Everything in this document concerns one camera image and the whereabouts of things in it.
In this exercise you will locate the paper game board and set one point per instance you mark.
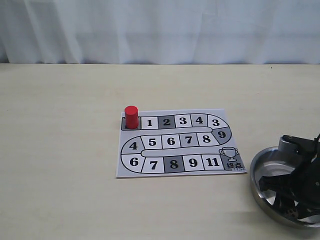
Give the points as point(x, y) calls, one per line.
point(180, 142)

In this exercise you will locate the red cylinder game piece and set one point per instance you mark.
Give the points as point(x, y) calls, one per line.
point(131, 117)

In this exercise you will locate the beige wooden die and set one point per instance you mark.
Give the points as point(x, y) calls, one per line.
point(291, 213)

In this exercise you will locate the white curtain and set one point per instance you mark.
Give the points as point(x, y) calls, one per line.
point(160, 31)

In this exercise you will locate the metal round tray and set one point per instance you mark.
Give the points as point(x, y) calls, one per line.
point(272, 162)

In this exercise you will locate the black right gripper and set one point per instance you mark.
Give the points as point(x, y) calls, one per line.
point(302, 185)

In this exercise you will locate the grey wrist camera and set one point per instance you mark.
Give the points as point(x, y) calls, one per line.
point(297, 145)

